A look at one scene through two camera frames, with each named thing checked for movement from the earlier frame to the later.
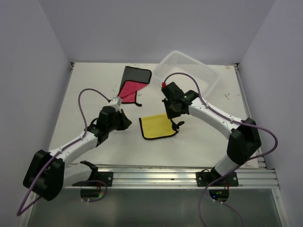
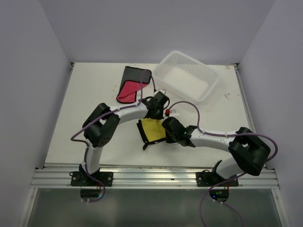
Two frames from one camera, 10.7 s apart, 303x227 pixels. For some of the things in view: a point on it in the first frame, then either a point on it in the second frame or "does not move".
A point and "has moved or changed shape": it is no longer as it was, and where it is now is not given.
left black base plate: x=105 y=177 does not move
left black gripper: x=125 y=121 → x=159 y=116
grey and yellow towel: x=156 y=126 has moved or changed shape
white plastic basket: x=207 y=77 does not move
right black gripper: x=170 y=115 → x=168 y=140
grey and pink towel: x=134 y=79 does not move
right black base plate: x=203 y=178 does not move
